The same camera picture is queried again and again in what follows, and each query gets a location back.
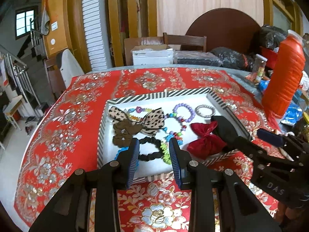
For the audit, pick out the dark wooden chair left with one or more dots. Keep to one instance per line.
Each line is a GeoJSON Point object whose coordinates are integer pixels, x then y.
{"type": "Point", "coordinates": [54, 77]}

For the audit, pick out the wooden slatted chair back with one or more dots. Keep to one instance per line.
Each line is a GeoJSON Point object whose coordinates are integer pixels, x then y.
{"type": "Point", "coordinates": [185, 40]}

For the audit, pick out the black scrunchie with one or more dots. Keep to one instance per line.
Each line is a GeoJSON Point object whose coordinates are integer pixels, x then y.
{"type": "Point", "coordinates": [150, 149]}

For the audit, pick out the black plastic bag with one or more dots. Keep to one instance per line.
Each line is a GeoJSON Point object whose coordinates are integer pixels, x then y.
{"type": "Point", "coordinates": [265, 42]}

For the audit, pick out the red floral tablecloth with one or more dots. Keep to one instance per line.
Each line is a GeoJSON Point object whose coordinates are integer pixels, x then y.
{"type": "Point", "coordinates": [67, 137]}

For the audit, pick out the round dark wooden tabletop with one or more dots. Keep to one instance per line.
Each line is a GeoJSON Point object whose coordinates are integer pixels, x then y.
{"type": "Point", "coordinates": [224, 27]}

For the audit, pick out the striped white tray box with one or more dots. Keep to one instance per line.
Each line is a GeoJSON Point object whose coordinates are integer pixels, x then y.
{"type": "Point", "coordinates": [166, 100]}

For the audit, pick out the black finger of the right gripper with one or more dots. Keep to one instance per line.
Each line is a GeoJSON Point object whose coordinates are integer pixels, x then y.
{"type": "Point", "coordinates": [291, 146]}
{"type": "Point", "coordinates": [247, 147]}

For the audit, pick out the leopard print bow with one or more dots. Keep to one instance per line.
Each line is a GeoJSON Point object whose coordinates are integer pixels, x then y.
{"type": "Point", "coordinates": [151, 122]}

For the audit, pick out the red velvet bow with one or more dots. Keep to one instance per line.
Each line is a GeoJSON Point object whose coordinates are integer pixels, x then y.
{"type": "Point", "coordinates": [207, 143]}

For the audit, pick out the white ironing board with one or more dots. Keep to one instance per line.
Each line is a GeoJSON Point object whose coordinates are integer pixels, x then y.
{"type": "Point", "coordinates": [69, 66]}

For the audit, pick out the dark packaged bundle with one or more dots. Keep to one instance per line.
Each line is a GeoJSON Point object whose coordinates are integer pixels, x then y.
{"type": "Point", "coordinates": [197, 58]}

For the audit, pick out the orange plastic bottle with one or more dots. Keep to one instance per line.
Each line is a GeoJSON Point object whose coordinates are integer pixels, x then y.
{"type": "Point", "coordinates": [286, 76]}

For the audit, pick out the white cardboard box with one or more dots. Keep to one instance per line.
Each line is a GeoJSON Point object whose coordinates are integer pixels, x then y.
{"type": "Point", "coordinates": [152, 54]}

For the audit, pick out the metal stair railing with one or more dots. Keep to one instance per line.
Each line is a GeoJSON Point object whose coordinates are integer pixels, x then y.
{"type": "Point", "coordinates": [22, 70]}

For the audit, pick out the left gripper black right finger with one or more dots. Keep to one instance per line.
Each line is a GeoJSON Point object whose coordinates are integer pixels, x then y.
{"type": "Point", "coordinates": [219, 196]}

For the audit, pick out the black fabric bow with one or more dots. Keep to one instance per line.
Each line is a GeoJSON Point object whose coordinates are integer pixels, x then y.
{"type": "Point", "coordinates": [225, 130]}

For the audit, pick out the white louvered panel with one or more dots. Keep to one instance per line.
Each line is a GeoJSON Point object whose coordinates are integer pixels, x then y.
{"type": "Point", "coordinates": [96, 35]}

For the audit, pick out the brown scrunchie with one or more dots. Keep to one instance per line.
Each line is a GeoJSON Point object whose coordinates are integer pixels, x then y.
{"type": "Point", "coordinates": [124, 132]}

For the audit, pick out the clear snack jar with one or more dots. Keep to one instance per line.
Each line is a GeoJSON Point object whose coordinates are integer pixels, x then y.
{"type": "Point", "coordinates": [259, 67]}

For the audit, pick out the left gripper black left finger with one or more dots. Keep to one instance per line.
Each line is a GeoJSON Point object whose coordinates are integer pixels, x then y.
{"type": "Point", "coordinates": [69, 208]}

